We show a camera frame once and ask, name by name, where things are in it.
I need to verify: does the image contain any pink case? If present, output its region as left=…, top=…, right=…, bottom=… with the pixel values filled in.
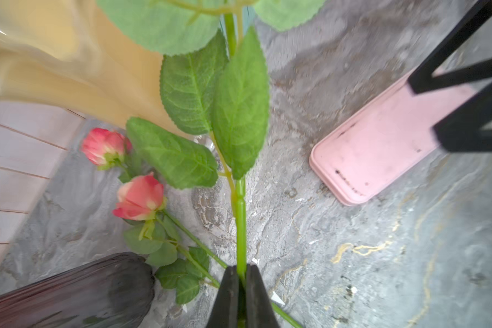
left=309, top=75, right=476, bottom=206

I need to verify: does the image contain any orange rose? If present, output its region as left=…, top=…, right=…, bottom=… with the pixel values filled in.
left=98, top=1, right=323, bottom=268

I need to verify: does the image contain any purple ribbed glass vase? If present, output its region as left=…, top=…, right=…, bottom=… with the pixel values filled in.
left=0, top=252, right=155, bottom=327

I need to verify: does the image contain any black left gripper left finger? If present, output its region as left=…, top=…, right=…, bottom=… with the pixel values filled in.
left=206, top=266, right=240, bottom=328

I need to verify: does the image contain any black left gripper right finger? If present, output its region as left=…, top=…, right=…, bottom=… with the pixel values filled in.
left=245, top=265, right=280, bottom=328

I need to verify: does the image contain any pink rose upper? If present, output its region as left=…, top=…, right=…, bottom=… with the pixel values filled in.
left=81, top=128, right=142, bottom=183

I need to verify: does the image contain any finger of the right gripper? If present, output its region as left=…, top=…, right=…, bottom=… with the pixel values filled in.
left=433, top=83, right=492, bottom=153
left=408, top=0, right=492, bottom=94

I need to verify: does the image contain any yellow ruffled vase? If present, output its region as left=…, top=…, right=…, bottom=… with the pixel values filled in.
left=0, top=1, right=179, bottom=134

